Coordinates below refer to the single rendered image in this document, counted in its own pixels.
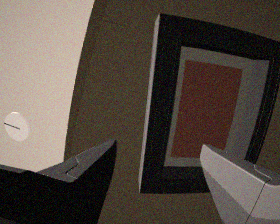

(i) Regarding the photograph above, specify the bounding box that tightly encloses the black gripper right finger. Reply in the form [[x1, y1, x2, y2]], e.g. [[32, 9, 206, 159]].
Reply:
[[200, 144, 280, 224]]

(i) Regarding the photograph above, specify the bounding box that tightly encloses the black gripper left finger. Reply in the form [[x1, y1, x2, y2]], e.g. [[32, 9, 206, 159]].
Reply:
[[0, 139, 116, 224]]

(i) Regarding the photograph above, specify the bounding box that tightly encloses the tan rectangular board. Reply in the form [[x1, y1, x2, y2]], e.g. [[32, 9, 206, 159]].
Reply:
[[64, 0, 280, 224]]

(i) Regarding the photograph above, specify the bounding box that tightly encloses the dark grey picture frame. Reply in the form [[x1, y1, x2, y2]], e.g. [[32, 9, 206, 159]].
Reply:
[[139, 13, 280, 194]]

